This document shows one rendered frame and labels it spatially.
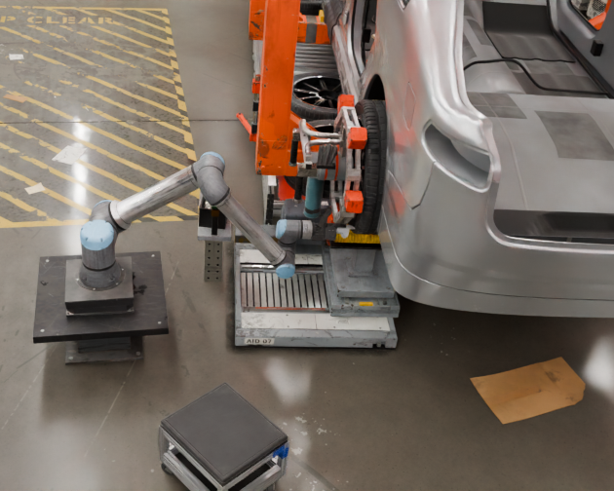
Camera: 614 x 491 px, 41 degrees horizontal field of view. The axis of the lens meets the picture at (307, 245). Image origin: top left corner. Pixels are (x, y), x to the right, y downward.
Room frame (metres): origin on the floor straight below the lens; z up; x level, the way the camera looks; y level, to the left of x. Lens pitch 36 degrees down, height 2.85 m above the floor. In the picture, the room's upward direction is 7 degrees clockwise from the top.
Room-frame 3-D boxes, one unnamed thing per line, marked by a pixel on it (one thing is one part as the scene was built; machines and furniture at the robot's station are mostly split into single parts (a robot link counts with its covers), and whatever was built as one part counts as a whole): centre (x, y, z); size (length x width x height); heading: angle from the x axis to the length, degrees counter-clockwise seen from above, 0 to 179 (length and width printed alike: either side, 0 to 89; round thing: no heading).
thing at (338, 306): (3.50, -0.31, 0.13); 0.50 x 0.36 x 0.10; 8
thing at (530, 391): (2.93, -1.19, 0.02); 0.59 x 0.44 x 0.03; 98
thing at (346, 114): (3.48, -0.14, 0.85); 0.54 x 0.07 x 0.54; 8
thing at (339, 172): (3.47, -0.07, 0.85); 0.21 x 0.14 x 0.14; 98
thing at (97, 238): (2.98, 0.96, 0.58); 0.17 x 0.15 x 0.18; 4
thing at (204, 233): (3.54, 0.50, 0.44); 0.43 x 0.17 x 0.03; 8
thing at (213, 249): (3.56, 0.51, 0.21); 0.10 x 0.10 x 0.42; 8
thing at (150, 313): (2.98, 0.96, 0.15); 0.60 x 0.60 x 0.30; 16
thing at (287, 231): (3.21, 0.09, 0.62); 0.12 x 0.09 x 0.10; 98
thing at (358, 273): (3.50, -0.31, 0.32); 0.40 x 0.30 x 0.28; 8
